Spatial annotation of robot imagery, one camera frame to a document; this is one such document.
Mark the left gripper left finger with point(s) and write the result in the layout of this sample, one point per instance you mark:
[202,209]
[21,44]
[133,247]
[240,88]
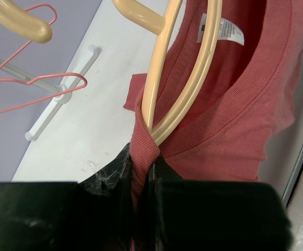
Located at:
[95,214]

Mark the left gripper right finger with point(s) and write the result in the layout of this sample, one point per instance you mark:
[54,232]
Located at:
[181,214]

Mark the red t shirt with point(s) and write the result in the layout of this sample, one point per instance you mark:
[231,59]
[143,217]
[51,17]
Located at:
[246,98]

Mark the white garment rack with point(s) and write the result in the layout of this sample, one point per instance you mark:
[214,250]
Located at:
[60,86]

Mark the pink wire hanger near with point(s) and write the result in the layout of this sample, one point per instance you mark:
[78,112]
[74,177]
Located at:
[54,90]

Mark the pink wire hanger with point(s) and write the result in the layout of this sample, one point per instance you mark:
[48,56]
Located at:
[54,90]
[24,24]

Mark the pink wire hanger far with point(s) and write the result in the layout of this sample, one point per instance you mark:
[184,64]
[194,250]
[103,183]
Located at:
[24,24]

